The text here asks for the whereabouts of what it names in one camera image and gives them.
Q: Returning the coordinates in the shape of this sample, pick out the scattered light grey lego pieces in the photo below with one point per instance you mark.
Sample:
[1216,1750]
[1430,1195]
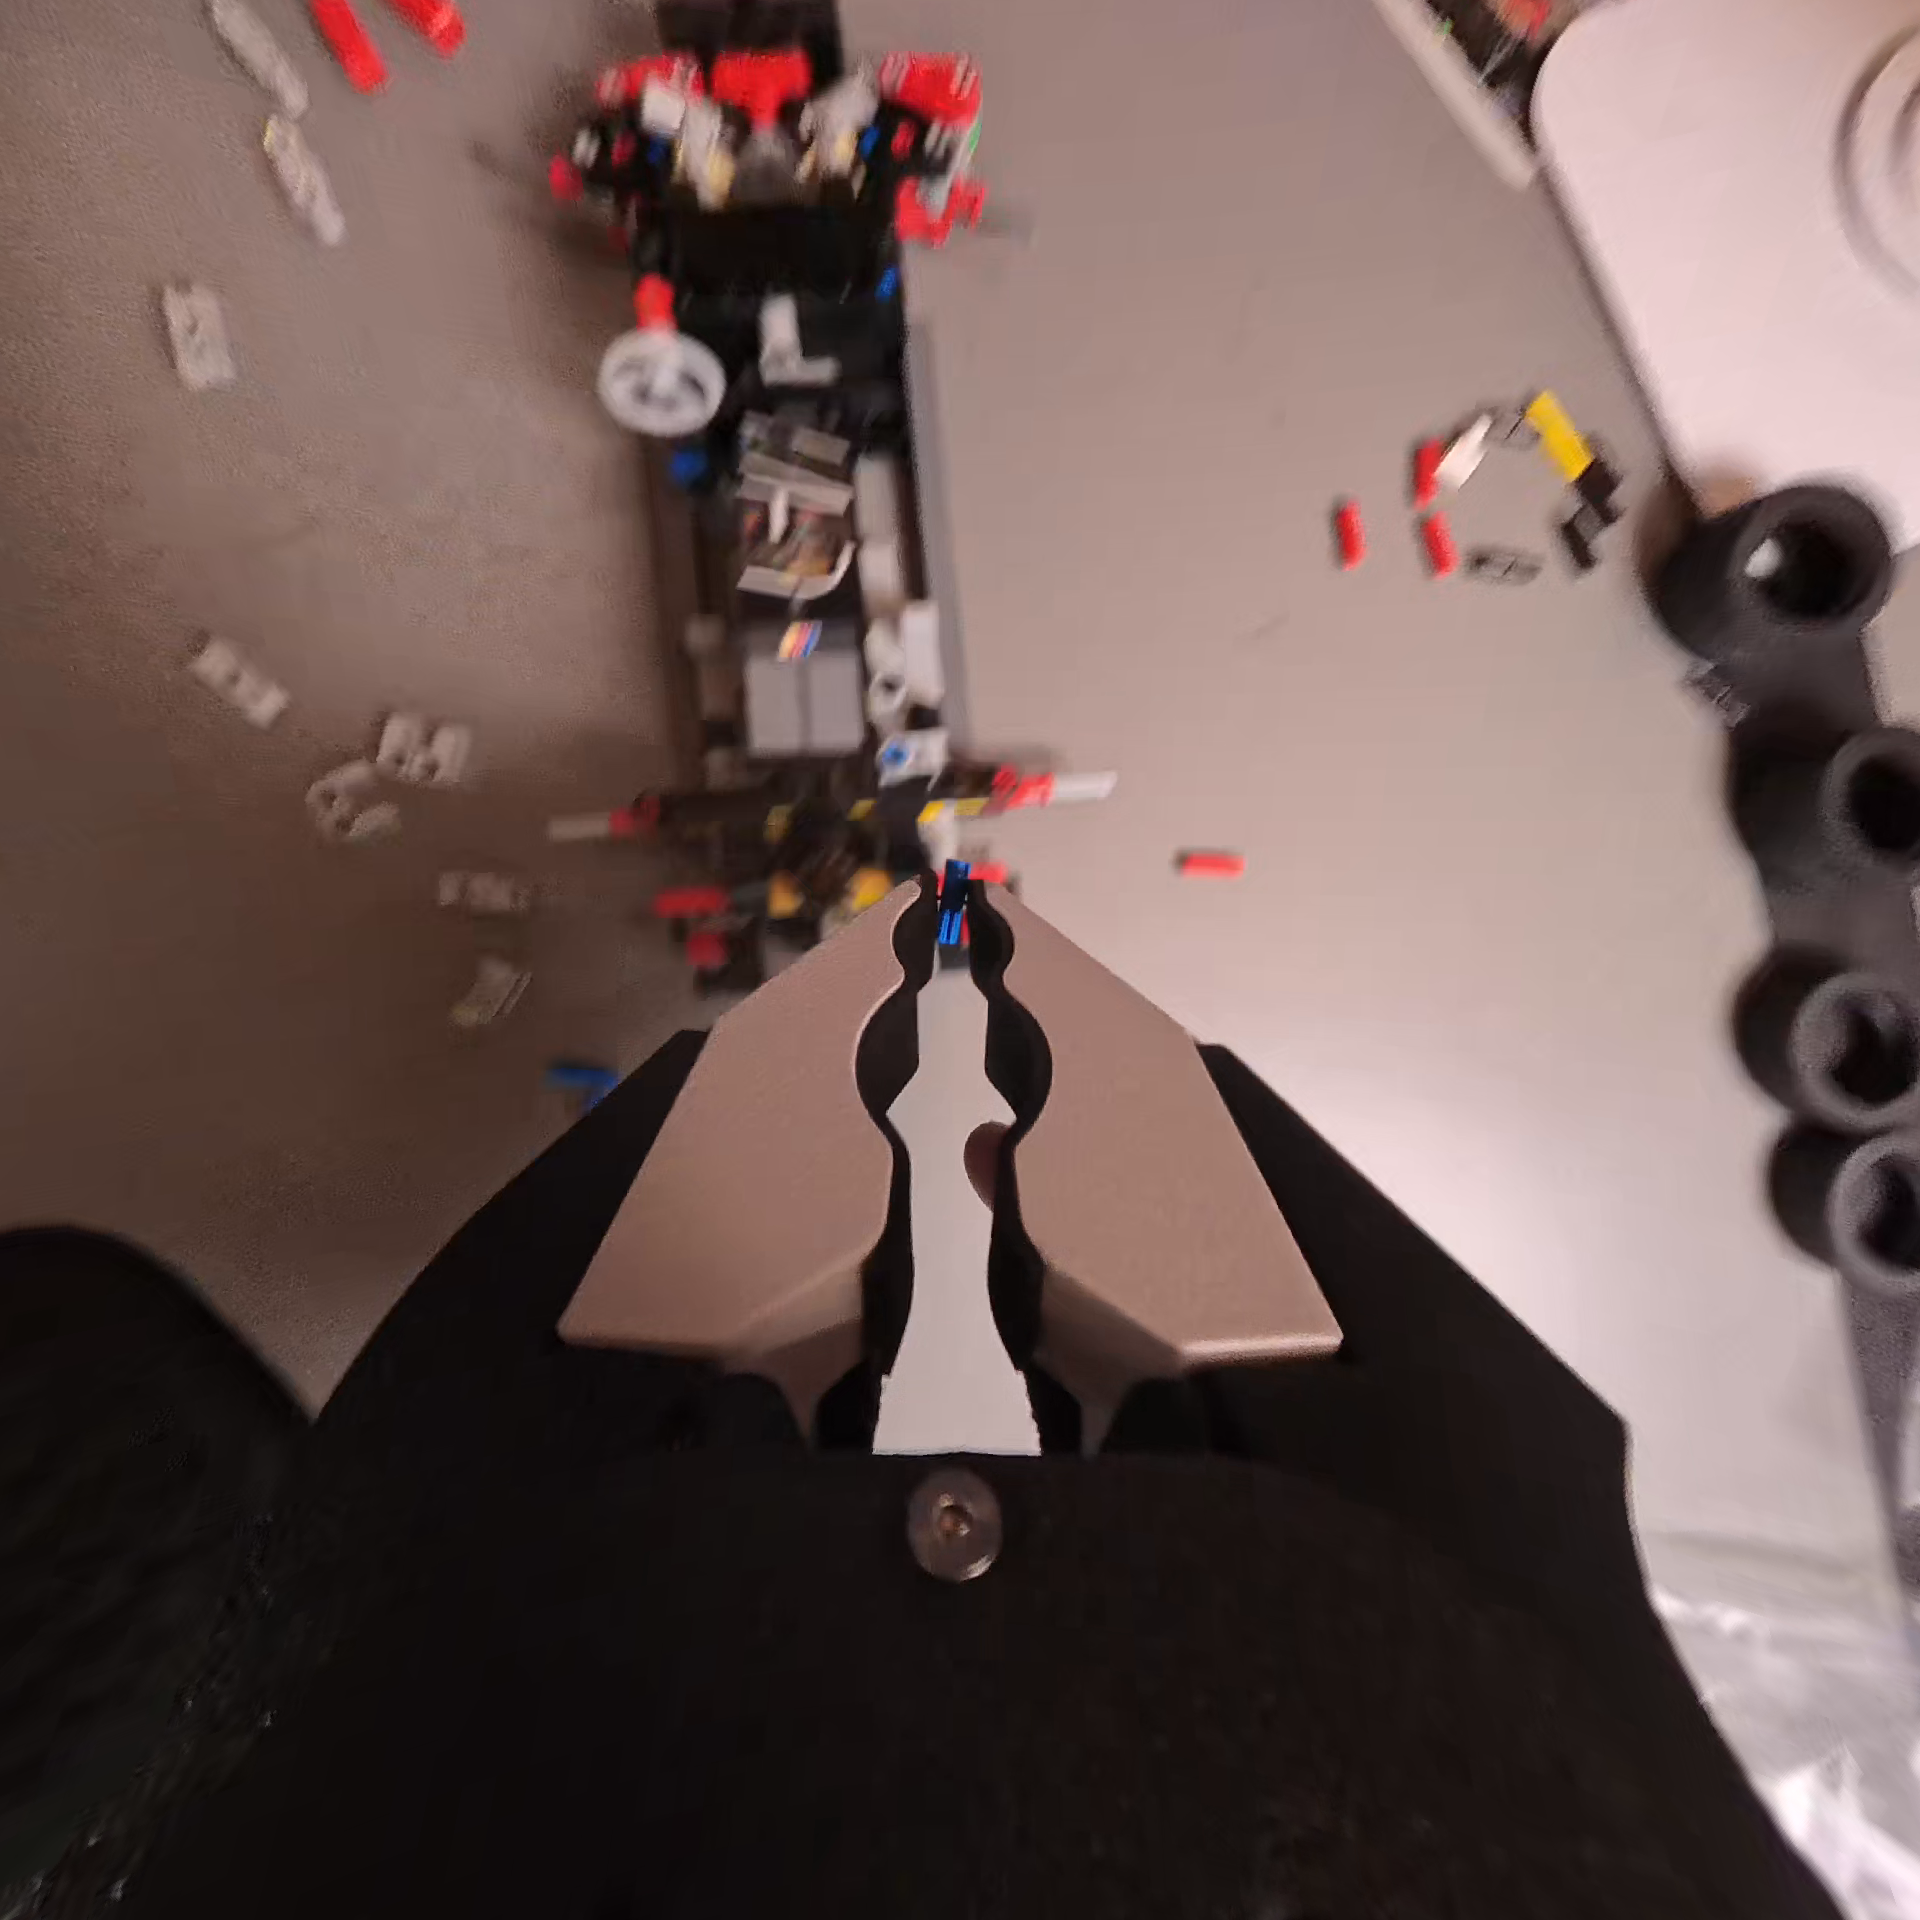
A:
[201,339]

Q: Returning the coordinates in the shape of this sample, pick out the black lego tyre stack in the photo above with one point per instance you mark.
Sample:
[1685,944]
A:
[1875,810]

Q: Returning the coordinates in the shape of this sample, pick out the red lego beam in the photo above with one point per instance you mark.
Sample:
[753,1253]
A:
[432,22]
[344,43]

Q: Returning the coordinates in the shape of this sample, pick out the dark cloth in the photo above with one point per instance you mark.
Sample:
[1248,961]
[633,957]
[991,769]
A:
[104,1501]

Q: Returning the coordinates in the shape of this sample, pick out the printed paper booklet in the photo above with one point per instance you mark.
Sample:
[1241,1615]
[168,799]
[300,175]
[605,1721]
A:
[1463,74]

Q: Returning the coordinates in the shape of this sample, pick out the black foam strip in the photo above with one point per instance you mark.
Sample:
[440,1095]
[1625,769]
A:
[1892,1395]

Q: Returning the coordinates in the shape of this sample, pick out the clear plastic bag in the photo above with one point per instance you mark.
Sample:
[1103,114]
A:
[1801,1724]

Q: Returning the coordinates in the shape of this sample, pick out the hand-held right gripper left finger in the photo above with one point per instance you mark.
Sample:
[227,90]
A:
[750,1171]

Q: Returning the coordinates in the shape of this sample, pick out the pile of small lego parts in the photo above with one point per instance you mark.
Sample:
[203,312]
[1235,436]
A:
[1561,435]

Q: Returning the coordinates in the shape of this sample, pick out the red lego pin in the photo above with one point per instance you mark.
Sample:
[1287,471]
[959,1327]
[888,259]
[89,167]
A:
[1348,533]
[1436,543]
[1209,862]
[1425,469]

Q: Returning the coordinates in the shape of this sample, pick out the black tyre stack white rim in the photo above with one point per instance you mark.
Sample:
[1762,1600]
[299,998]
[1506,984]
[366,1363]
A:
[1724,585]

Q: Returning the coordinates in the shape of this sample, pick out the white plastic tray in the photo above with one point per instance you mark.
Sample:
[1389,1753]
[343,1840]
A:
[1711,224]

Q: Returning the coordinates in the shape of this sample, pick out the blue lego pin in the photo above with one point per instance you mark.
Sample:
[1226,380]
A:
[951,913]

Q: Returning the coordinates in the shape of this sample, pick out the blue lego piece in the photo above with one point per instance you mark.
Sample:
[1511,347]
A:
[583,1081]

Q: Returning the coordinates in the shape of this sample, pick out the partly built lego car model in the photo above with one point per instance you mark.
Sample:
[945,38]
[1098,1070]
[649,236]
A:
[780,270]

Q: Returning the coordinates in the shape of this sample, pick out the black lego pin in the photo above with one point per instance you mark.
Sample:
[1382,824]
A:
[1718,693]

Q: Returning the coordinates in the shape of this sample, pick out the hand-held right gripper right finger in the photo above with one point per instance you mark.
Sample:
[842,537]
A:
[1154,1184]

